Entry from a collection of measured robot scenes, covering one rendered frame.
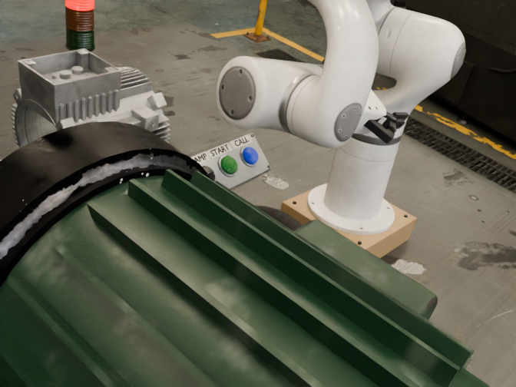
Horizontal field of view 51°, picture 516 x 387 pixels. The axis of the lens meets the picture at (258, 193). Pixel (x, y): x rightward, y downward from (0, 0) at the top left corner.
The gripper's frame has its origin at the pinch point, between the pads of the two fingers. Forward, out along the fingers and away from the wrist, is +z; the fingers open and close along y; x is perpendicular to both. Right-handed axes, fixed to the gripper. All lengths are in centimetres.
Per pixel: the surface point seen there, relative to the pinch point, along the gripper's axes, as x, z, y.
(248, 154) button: -17.1, -14.2, -4.2
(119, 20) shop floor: -200, 174, -293
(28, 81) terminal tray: -26, -39, -29
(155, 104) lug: -24.3, -19.2, -22.3
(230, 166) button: -17.9, -18.5, -2.8
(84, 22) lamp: -34, -15, -56
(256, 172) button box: -18.7, -13.0, -1.7
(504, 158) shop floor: -79, 285, -35
